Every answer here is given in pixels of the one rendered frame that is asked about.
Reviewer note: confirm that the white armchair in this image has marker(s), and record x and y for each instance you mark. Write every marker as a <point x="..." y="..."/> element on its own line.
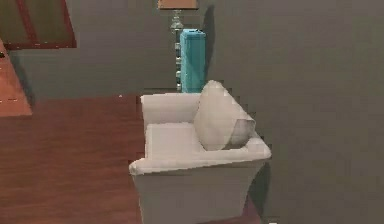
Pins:
<point x="186" y="186"/>

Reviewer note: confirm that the pale grey cushion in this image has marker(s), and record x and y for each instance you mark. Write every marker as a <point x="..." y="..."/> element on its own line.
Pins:
<point x="216" y="116"/>

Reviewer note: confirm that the turquoise tall box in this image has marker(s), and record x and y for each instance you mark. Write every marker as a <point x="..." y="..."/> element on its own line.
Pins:
<point x="192" y="60"/>

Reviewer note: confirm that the floor lamp with tan shade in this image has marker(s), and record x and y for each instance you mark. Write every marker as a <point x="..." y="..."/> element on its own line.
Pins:
<point x="177" y="20"/>

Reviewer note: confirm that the red framed window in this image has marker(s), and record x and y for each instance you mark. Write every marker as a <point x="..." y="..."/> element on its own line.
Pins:
<point x="40" y="23"/>

